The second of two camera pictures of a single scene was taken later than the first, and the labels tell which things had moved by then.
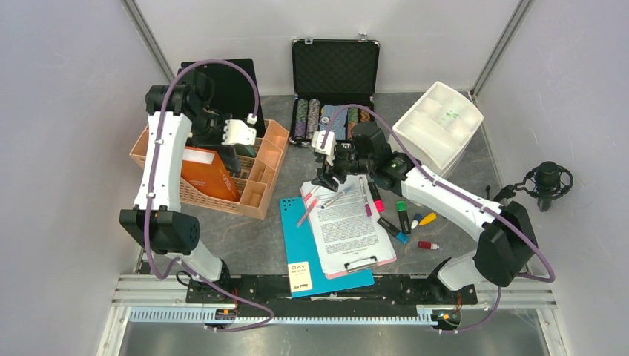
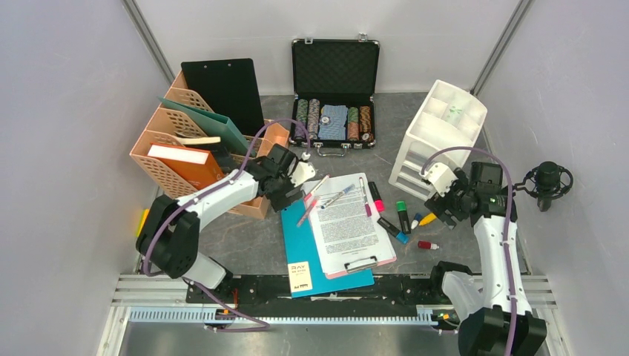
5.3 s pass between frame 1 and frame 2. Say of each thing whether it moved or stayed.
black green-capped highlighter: stayed
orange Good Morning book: stayed
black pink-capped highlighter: stayed
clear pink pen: stayed
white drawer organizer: moved
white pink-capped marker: stayed
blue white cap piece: stayed
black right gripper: moved
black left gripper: moved
